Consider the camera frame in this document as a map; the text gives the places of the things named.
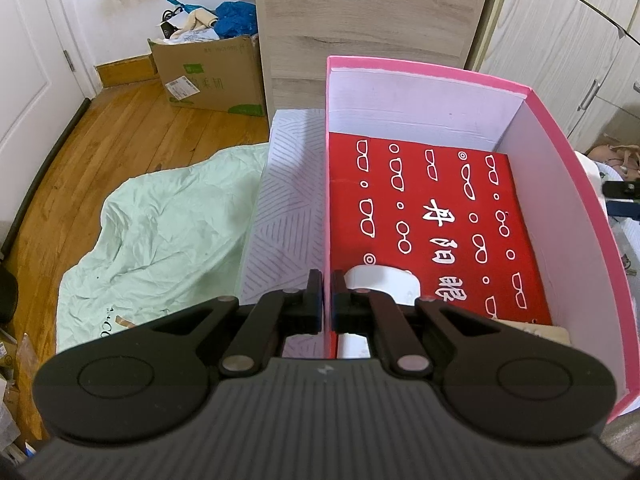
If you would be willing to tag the light green blanket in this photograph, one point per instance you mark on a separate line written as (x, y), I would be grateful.
(165, 240)

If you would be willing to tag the light wooden wardrobe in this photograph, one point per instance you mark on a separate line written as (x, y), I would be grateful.
(555, 35)

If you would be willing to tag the white plastic bag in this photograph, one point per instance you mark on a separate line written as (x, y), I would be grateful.
(197, 35)

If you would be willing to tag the light wooden board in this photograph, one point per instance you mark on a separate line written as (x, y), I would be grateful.
(370, 15)

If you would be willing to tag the beige cloth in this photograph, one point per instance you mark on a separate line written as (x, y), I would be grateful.
(200, 17)

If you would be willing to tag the red printed flat box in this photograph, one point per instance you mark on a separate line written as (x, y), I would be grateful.
(440, 200)

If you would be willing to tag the blue plastic bag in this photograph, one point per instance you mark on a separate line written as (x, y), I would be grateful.
(237, 17)

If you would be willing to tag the black foam strip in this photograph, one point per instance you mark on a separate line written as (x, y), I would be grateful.
(50, 160)

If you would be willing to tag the metal door hinge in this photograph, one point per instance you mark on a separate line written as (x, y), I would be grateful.
(70, 61)

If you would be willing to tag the beige sandals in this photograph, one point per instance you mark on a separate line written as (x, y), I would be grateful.
(617, 160)

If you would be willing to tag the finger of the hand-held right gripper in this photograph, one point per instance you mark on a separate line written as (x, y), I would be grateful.
(622, 190)

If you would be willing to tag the wooden baseboard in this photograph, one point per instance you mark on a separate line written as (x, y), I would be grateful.
(125, 71)

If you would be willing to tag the pile of packets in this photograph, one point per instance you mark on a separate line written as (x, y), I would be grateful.
(15, 385)

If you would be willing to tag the white plastic object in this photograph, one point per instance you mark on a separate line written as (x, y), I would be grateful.
(385, 277)

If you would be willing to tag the dark round object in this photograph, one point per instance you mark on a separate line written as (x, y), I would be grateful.
(7, 295)

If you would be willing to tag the white door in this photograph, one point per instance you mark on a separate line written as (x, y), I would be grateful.
(30, 50)

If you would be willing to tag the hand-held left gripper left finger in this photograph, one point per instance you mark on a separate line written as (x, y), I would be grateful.
(316, 305)

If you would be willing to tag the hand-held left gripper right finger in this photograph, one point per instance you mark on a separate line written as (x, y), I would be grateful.
(338, 305)

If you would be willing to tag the pink cardboard box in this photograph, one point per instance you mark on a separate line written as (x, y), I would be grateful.
(560, 210)

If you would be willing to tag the brown cardboard box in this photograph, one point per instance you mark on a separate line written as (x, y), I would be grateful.
(220, 75)

